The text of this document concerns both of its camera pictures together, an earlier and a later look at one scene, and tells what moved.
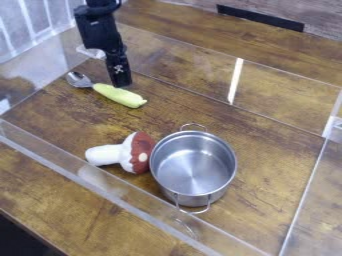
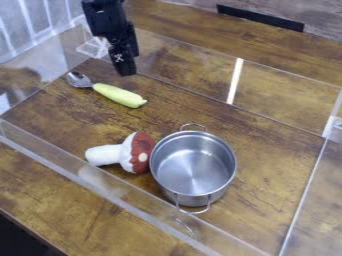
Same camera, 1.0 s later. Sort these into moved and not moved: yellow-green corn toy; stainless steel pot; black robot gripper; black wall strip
Moved: black robot gripper
Not moved: stainless steel pot; black wall strip; yellow-green corn toy
